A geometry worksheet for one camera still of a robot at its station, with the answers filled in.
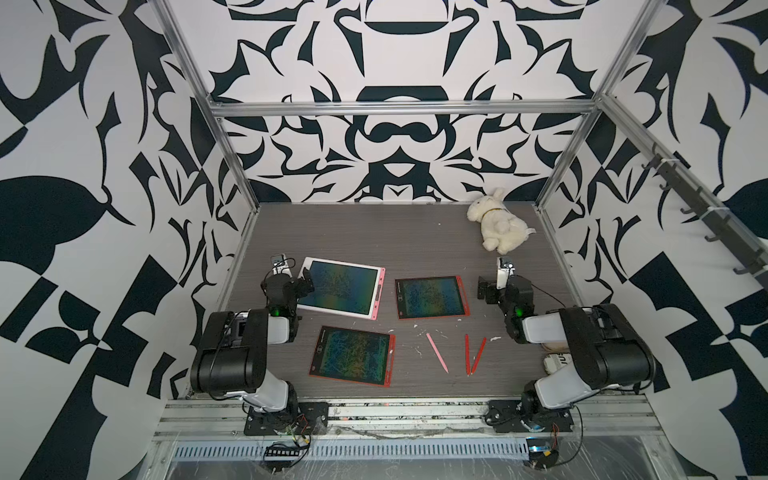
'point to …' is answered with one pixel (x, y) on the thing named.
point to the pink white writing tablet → (343, 288)
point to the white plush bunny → (502, 230)
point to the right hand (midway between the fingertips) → (497, 272)
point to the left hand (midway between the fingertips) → (285, 268)
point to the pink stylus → (437, 352)
